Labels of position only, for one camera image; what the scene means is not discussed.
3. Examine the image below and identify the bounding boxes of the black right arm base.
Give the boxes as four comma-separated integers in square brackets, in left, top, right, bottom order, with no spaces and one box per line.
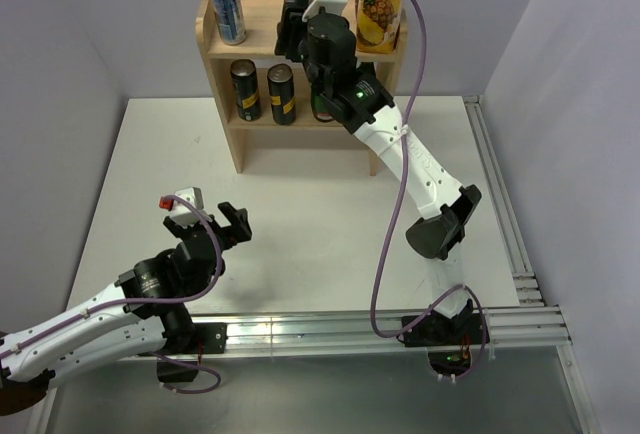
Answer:
[400,312,485,347]

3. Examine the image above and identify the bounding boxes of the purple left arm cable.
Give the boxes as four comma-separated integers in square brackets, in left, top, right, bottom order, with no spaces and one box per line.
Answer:
[0,195,224,395]

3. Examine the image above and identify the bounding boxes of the black yellow can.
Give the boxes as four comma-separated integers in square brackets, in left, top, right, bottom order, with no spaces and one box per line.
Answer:
[230,59,262,122]
[267,63,296,125]

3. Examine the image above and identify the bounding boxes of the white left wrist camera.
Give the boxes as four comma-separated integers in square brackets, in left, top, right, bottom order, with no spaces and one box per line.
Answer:
[159,187,204,227]

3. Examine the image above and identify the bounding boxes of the aluminium side rail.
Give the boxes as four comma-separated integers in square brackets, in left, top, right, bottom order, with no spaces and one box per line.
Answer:
[463,96,545,307]

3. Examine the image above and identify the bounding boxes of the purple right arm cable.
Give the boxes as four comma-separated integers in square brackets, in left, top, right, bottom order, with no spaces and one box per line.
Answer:
[319,0,494,385]

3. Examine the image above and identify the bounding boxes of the aluminium front rail frame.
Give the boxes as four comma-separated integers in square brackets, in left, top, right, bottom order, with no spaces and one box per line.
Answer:
[194,307,572,358]

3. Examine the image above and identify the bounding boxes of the pineapple juice carton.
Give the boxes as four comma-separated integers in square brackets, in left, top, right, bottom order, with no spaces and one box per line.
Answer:
[356,0,403,54]

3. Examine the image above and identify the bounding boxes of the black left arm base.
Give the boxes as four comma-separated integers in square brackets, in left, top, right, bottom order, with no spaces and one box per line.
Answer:
[156,322,227,384]

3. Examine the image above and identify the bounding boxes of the green yellow-label glass bottle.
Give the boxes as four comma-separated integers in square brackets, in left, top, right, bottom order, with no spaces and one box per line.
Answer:
[311,82,334,123]

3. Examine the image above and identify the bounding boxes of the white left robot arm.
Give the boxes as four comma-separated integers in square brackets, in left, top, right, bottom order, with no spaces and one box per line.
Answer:
[1,188,252,416]

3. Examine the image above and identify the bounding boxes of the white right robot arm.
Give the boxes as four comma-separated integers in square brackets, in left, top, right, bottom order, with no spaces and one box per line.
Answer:
[275,2,482,344]

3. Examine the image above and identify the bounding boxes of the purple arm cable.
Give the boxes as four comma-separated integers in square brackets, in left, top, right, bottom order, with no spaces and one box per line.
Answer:
[0,195,224,395]
[319,0,494,385]

